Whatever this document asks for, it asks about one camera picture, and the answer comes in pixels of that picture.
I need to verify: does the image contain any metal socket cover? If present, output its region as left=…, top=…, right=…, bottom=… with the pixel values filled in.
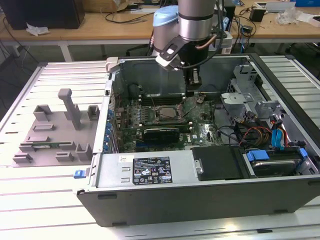
left=176, top=98, right=196, bottom=118

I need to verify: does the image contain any CPU socket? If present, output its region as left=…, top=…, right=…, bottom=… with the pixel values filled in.
left=155, top=105, right=186, bottom=124

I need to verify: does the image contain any black RAM slot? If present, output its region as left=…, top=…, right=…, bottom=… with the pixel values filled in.
left=139, top=98, right=185, bottom=105
left=141, top=94, right=183, bottom=99
left=138, top=121, right=193, bottom=127

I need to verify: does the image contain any silver metal drive cage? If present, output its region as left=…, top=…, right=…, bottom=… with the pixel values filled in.
left=221, top=63, right=263, bottom=123

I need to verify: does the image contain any small black box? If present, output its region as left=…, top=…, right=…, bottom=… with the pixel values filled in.
left=249, top=7, right=265, bottom=22

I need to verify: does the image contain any beige case latch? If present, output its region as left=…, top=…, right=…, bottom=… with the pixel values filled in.
left=105, top=56, right=121, bottom=74

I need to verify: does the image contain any green motherboard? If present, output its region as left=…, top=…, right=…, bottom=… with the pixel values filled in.
left=109, top=92, right=226, bottom=154

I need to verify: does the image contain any black graphics card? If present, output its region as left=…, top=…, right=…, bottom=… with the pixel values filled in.
left=142, top=127, right=180, bottom=145

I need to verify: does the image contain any crumpled clear plastic bag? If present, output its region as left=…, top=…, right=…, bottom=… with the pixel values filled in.
left=276, top=7, right=300, bottom=25

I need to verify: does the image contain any wooden desk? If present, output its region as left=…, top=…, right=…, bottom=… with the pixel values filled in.
left=0, top=0, right=320, bottom=48

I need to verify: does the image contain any flat white box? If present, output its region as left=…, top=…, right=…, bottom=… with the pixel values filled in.
left=298, top=12, right=320, bottom=27

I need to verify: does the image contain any hard disk in blue carrier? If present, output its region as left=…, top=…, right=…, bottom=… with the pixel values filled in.
left=245, top=148, right=308, bottom=177

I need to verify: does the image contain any silver power supply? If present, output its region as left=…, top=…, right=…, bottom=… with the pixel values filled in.
left=96, top=149, right=201, bottom=188

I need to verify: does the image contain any black open PC case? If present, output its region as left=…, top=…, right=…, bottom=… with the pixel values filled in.
left=72, top=52, right=320, bottom=228

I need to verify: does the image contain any large black monitor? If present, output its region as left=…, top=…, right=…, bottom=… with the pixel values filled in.
left=0, top=0, right=86, bottom=30

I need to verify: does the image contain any grey parts rack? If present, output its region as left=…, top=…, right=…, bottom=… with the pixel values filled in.
left=13, top=88, right=101, bottom=167

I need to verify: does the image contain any crumpled white paper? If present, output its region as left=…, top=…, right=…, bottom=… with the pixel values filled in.
left=26, top=22, right=50, bottom=36

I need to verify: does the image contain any green RAM stick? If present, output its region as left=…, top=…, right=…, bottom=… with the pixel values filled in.
left=21, top=142, right=74, bottom=147

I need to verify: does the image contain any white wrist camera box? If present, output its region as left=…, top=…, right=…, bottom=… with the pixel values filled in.
left=155, top=36, right=188, bottom=73

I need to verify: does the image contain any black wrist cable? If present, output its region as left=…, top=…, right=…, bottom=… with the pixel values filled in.
left=181, top=0, right=227, bottom=70

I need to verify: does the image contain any red wire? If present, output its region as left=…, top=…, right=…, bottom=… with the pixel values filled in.
left=241, top=126, right=272, bottom=147

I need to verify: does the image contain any blue flat wire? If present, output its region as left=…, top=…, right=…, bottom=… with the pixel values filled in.
left=271, top=119, right=286, bottom=151

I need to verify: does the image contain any orange flat wire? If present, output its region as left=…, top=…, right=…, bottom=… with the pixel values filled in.
left=279, top=124, right=301, bottom=151

